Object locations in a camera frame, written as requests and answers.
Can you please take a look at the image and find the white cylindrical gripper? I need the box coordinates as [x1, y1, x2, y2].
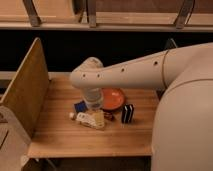
[83, 88, 103, 109]

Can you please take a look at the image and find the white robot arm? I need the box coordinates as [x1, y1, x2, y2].
[70, 42, 213, 171]

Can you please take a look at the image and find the black white striped eraser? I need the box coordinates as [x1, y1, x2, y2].
[121, 104, 134, 124]

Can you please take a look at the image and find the blue block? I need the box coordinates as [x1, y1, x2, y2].
[74, 101, 87, 113]

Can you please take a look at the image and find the yellow sponge block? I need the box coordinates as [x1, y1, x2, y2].
[93, 110, 105, 129]

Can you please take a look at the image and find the orange plate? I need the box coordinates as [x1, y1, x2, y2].
[102, 88, 125, 110]

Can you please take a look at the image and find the white toy vehicle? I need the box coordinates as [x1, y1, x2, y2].
[76, 112, 96, 127]

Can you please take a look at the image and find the small dark red object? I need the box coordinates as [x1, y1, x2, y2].
[104, 112, 114, 121]

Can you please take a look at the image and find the wooden side panel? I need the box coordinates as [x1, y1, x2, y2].
[0, 38, 49, 140]

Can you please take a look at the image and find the wooden shelf rail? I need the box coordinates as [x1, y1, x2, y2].
[0, 0, 213, 33]

